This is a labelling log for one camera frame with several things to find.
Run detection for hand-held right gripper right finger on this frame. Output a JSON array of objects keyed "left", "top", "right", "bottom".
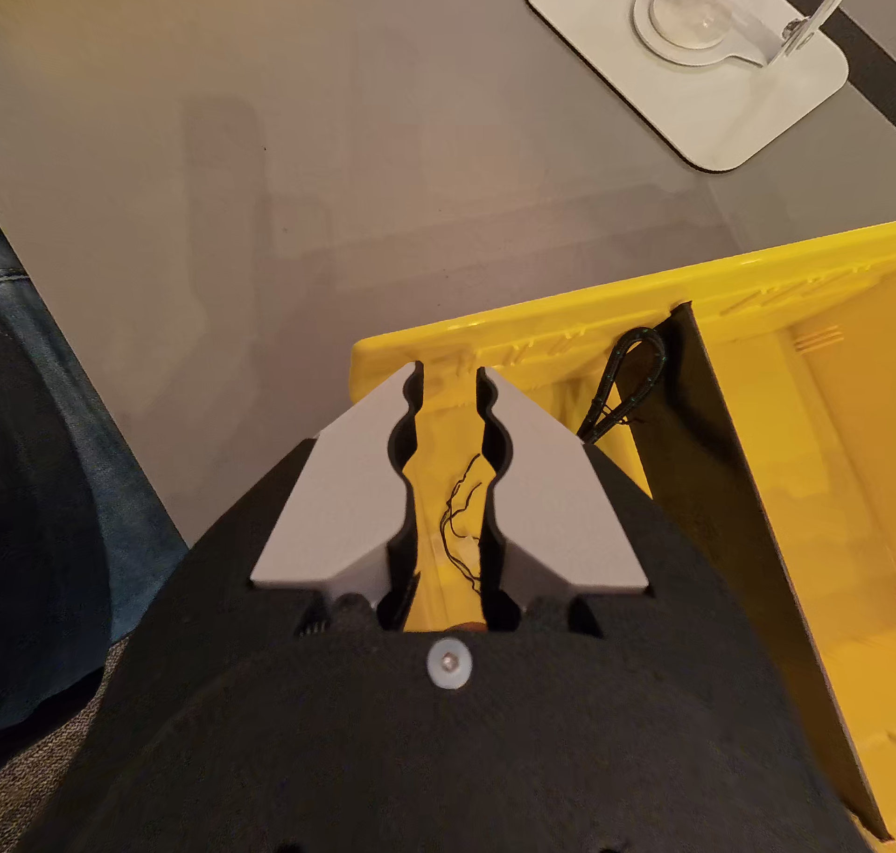
[{"left": 476, "top": 366, "right": 652, "bottom": 609}]

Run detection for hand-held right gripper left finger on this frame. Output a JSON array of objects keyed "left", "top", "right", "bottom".
[{"left": 250, "top": 364, "right": 422, "bottom": 609}]

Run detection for yellow plastic bin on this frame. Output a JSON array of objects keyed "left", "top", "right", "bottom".
[{"left": 348, "top": 221, "right": 896, "bottom": 853}]

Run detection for thin dark twist tie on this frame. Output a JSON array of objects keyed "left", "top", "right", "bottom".
[{"left": 437, "top": 468, "right": 494, "bottom": 595}]

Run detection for person's blue jeans leg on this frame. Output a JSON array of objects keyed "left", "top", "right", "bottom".
[{"left": 0, "top": 231, "right": 190, "bottom": 728}]

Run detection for braided HDMI cable green plugs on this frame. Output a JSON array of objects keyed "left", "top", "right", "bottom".
[{"left": 579, "top": 324, "right": 670, "bottom": 447}]

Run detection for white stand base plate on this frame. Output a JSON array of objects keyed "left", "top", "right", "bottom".
[{"left": 523, "top": 0, "right": 877, "bottom": 174}]

